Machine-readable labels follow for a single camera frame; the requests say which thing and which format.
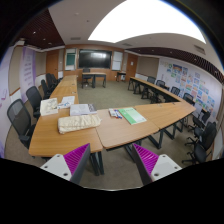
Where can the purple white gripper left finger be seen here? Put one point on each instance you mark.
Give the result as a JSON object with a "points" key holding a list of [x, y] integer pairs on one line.
{"points": [[69, 166]]}

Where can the black office chair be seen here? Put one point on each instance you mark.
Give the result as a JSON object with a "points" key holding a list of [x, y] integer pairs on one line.
{"points": [[204, 139], [21, 121], [35, 99]]}

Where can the black office chair far right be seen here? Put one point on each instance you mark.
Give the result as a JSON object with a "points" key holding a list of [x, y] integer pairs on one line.
{"points": [[204, 139]]}

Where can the black office chair near left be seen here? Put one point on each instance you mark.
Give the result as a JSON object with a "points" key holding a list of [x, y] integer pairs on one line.
{"points": [[21, 121]]}

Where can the right wooden table row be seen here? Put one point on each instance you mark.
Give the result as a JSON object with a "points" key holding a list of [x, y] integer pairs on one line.
{"points": [[160, 118]]}

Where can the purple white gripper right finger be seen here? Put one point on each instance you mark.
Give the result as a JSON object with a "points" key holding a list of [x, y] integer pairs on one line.
{"points": [[151, 166]]}

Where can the wooden door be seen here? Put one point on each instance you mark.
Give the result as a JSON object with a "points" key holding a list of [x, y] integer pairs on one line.
{"points": [[52, 62]]}

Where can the small marker pack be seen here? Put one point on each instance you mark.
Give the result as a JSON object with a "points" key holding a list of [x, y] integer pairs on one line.
{"points": [[114, 113]]}

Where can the folded cream towel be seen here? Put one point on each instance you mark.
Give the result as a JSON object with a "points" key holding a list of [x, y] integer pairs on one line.
{"points": [[75, 123]]}

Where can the whiteboard left of screen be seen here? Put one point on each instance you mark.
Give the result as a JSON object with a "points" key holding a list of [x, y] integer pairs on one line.
{"points": [[70, 59]]}

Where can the green folder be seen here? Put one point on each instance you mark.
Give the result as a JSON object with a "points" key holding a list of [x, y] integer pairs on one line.
{"points": [[132, 115]]}

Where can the black chair behind front desk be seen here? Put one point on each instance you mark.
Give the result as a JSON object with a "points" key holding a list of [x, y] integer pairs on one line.
{"points": [[86, 75]]}

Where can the purple white wall banner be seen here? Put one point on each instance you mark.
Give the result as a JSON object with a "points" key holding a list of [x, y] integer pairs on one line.
{"points": [[27, 73]]}

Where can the large black wall screen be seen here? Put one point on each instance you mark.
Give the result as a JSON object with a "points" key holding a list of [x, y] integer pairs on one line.
{"points": [[89, 58]]}

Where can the colourful wall poster display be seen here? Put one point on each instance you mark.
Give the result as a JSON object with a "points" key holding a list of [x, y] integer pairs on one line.
{"points": [[189, 80]]}

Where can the wooden table row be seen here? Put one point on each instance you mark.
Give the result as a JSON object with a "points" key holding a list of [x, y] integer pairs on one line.
{"points": [[47, 141], [160, 118]]}

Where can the white papers on table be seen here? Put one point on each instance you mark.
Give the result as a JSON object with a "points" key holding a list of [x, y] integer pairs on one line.
{"points": [[66, 102]]}

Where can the white whiteboard right of screen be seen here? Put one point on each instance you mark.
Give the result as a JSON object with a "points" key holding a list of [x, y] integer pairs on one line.
{"points": [[117, 61]]}

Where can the front teacher desk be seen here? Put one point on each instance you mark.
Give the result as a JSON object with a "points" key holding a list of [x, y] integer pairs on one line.
{"points": [[96, 75]]}

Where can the white paper stack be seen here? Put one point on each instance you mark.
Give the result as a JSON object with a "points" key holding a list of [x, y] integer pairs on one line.
{"points": [[82, 109]]}

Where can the left wooden table row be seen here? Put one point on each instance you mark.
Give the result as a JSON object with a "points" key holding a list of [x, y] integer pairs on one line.
{"points": [[47, 141]]}

